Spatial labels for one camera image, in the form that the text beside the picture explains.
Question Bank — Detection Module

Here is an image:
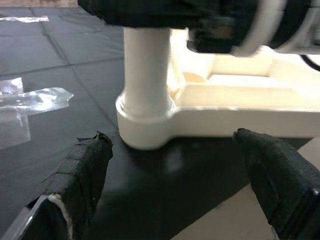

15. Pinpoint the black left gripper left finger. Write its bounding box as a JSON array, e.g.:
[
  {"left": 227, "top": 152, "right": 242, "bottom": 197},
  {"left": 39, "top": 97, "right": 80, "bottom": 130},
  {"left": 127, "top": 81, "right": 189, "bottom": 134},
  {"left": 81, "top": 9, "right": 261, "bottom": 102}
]
[{"left": 7, "top": 131, "right": 113, "bottom": 240}]

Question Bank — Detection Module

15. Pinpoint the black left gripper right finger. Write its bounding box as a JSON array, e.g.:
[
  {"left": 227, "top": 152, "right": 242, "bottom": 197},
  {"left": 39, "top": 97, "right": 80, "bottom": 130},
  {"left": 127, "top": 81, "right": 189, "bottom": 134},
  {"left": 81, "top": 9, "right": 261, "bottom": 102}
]
[{"left": 232, "top": 128, "right": 320, "bottom": 240}]

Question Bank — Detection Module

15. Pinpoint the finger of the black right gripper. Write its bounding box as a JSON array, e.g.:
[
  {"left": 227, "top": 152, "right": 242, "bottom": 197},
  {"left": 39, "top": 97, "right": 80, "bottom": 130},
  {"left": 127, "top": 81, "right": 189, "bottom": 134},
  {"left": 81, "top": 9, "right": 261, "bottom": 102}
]
[{"left": 78, "top": 0, "right": 201, "bottom": 27}]

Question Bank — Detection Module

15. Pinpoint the white plastic table leg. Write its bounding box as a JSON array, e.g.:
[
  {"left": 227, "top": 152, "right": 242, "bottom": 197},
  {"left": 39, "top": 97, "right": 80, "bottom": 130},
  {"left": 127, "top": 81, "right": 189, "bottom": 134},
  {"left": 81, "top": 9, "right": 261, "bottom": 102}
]
[{"left": 121, "top": 24, "right": 176, "bottom": 118}]

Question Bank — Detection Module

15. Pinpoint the white plastic table top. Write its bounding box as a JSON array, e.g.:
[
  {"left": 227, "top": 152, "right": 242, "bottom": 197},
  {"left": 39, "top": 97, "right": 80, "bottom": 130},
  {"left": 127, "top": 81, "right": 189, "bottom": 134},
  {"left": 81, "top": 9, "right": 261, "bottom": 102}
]
[{"left": 115, "top": 27, "right": 320, "bottom": 151}]

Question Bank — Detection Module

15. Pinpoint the black tablecloth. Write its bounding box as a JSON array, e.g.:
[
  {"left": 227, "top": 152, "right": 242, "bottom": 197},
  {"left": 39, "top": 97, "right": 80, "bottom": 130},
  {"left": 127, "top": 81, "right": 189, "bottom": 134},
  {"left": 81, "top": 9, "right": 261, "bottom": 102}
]
[{"left": 0, "top": 6, "right": 316, "bottom": 240}]

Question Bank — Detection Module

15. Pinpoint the clear tape patch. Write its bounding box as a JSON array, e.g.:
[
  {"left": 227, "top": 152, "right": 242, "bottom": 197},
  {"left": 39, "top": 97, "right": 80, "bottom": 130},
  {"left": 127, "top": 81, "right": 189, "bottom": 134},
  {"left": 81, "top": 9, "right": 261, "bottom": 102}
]
[{"left": 0, "top": 77, "right": 75, "bottom": 151}]

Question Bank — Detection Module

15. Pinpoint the beige cloth covered bench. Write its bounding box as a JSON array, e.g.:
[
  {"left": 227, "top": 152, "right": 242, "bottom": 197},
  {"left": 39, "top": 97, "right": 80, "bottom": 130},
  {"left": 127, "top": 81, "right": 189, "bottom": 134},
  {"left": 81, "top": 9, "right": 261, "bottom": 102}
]
[{"left": 0, "top": 0, "right": 79, "bottom": 8}]

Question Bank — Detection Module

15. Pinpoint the clear tape strip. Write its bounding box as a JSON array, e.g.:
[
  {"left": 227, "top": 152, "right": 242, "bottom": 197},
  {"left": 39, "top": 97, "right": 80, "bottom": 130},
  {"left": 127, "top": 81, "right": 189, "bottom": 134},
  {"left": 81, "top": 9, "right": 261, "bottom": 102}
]
[{"left": 0, "top": 15, "right": 50, "bottom": 25}]

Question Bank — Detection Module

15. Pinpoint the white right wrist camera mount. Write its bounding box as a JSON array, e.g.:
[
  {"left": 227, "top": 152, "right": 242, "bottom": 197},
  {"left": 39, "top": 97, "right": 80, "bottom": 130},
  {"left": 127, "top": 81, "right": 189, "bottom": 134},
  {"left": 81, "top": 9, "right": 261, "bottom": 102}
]
[{"left": 231, "top": 0, "right": 288, "bottom": 58}]

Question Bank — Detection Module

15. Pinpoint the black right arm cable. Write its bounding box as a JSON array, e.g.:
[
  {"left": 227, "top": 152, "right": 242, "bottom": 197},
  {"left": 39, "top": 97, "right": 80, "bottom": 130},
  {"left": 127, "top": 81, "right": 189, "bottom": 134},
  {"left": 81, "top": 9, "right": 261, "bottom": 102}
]
[{"left": 301, "top": 54, "right": 320, "bottom": 69}]

